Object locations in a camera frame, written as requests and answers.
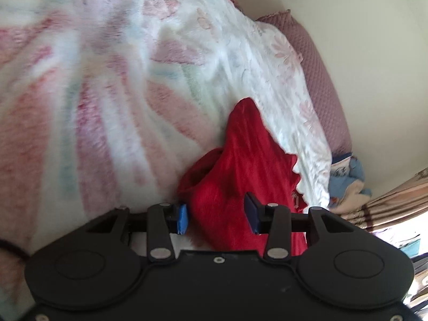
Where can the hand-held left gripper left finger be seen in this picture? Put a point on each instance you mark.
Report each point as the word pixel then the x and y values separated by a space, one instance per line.
pixel 182 220

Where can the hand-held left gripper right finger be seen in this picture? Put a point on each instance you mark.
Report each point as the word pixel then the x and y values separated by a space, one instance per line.
pixel 250 214

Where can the red zip-neck sweater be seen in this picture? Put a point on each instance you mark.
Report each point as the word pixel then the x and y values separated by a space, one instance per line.
pixel 240 167

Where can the brown patterned curtain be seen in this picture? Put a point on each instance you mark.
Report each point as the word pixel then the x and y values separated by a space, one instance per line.
pixel 391 200

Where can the floral fleece blanket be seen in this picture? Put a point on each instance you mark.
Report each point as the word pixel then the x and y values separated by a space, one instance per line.
pixel 117 73

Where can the clutter by the window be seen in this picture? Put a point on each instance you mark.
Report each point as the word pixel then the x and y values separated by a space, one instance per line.
pixel 416 267

